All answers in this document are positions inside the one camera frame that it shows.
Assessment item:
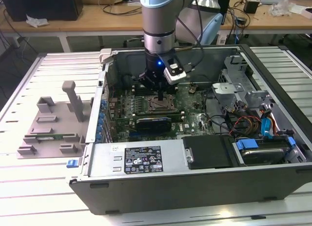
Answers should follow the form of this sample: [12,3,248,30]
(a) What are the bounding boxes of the silver drive cage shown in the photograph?
[211,55,272,110]

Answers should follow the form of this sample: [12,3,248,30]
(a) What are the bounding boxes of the tall black box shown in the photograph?
[217,0,232,26]

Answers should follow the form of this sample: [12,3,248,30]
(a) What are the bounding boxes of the black PC case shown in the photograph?
[65,43,312,215]

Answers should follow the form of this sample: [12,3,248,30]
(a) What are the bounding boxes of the wooden desk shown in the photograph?
[0,0,312,54]

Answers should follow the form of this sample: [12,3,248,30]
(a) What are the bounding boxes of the silver CPU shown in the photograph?
[154,98,169,109]

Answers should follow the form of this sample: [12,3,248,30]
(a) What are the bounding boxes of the grey parts rack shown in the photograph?
[16,80,95,160]

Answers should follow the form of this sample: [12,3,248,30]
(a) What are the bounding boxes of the silver power supply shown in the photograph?
[86,138,190,177]

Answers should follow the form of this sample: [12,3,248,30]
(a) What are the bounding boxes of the white flat box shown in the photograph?
[290,3,312,20]

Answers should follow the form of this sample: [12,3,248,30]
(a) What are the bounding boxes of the black graphics card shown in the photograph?
[135,115,173,133]

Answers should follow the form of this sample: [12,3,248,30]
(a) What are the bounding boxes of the clear plastic bag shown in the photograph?
[269,0,293,18]

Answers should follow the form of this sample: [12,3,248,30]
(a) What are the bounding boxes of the orange flat cable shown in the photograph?
[272,113,281,136]

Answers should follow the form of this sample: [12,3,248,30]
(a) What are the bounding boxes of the green RAM stick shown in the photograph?
[36,134,64,141]

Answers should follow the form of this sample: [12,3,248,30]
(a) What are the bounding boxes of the crumpled white paper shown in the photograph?
[25,14,49,29]

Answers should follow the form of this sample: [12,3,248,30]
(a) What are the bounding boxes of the green motherboard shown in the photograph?
[107,86,213,142]

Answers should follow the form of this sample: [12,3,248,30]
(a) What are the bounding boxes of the black power adapter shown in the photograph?
[243,0,259,14]

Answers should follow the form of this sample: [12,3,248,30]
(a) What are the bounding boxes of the black drive bay cover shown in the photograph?
[181,135,235,170]

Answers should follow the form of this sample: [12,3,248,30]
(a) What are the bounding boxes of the blue flat cable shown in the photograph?
[259,103,277,140]

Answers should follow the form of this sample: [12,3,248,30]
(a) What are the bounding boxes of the hard disk in blue carrier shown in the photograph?
[234,135,297,166]

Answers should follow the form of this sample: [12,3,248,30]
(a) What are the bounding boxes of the grey plastic case latch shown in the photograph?
[99,48,113,64]

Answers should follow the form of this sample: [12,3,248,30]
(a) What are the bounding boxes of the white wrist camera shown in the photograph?
[162,62,188,86]

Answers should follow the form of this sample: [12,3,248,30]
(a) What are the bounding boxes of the red yellow power wires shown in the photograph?
[229,113,263,136]

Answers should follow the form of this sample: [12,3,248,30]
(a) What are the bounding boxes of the CPU socket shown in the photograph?
[145,94,176,112]

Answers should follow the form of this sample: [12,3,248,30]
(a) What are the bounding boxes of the black computer tower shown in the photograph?
[1,0,84,22]

